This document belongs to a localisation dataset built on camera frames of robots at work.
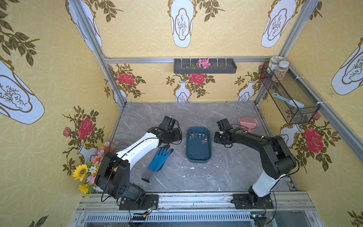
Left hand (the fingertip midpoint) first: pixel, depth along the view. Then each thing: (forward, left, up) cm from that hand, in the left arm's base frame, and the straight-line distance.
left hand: (173, 134), depth 88 cm
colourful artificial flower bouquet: (-24, +41, +9) cm, 48 cm away
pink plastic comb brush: (+14, -57, -9) cm, 59 cm away
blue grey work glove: (-14, +10, -8) cm, 19 cm away
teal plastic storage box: (-3, -16, -10) cm, 20 cm away
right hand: (+2, -32, -9) cm, 33 cm away
